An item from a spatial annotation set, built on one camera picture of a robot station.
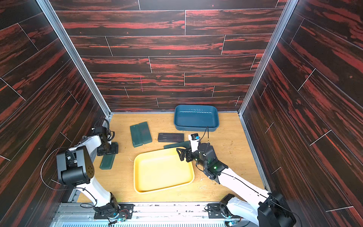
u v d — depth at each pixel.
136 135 1.04
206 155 0.58
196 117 1.18
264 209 0.39
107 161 0.91
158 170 0.87
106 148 0.80
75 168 0.49
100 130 0.78
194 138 0.68
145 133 1.05
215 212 0.73
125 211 0.73
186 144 0.97
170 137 1.04
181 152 0.70
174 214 0.74
